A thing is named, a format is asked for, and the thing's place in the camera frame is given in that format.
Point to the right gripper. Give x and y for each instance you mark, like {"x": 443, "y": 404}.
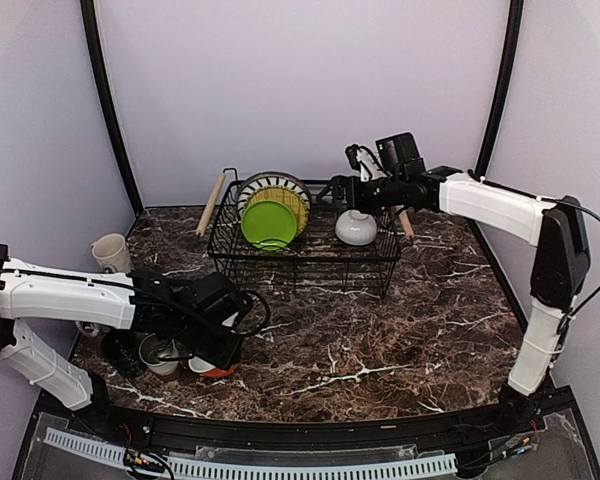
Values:
{"x": 339, "y": 182}

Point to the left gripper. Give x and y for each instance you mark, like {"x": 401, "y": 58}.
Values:
{"x": 226, "y": 357}

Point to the orange bowl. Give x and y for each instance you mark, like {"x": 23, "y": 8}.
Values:
{"x": 207, "y": 370}

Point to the white ceramic bowl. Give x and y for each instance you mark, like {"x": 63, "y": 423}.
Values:
{"x": 355, "y": 228}

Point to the white brown-band cup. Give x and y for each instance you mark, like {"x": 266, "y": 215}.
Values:
{"x": 161, "y": 357}

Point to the dark green mug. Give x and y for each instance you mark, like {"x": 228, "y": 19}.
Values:
{"x": 120, "y": 349}

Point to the patterned white mug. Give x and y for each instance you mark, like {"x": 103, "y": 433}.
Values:
{"x": 90, "y": 330}

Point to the floral white tall cup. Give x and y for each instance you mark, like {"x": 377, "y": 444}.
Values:
{"x": 112, "y": 254}

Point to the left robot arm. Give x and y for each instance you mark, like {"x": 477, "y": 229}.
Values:
{"x": 202, "y": 315}

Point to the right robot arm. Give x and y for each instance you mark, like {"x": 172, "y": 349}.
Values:
{"x": 394, "y": 175}

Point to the yellow woven plate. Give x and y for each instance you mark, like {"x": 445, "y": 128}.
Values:
{"x": 289, "y": 198}

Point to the blue striped white plate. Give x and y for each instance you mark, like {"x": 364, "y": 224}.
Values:
{"x": 259, "y": 181}

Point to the green plastic plate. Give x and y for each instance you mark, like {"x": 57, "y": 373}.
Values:
{"x": 269, "y": 225}

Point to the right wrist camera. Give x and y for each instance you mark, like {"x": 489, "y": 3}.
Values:
{"x": 363, "y": 160}

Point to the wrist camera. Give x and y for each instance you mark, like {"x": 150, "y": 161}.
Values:
{"x": 245, "y": 308}
{"x": 363, "y": 160}

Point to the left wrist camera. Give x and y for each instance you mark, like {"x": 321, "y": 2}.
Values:
{"x": 245, "y": 308}

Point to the black wire dish rack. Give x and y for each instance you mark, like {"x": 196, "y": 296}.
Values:
{"x": 316, "y": 258}

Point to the right wooden rack handle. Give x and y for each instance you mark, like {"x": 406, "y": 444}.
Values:
{"x": 406, "y": 225}

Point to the wooden rack handle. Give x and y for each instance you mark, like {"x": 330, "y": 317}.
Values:
{"x": 210, "y": 205}
{"x": 406, "y": 225}

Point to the left wooden rack handle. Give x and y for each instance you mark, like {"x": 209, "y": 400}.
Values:
{"x": 210, "y": 205}

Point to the white cable duct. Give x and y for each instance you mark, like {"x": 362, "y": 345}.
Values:
{"x": 214, "y": 463}

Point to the black front rail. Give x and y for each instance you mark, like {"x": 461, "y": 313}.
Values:
{"x": 457, "y": 430}

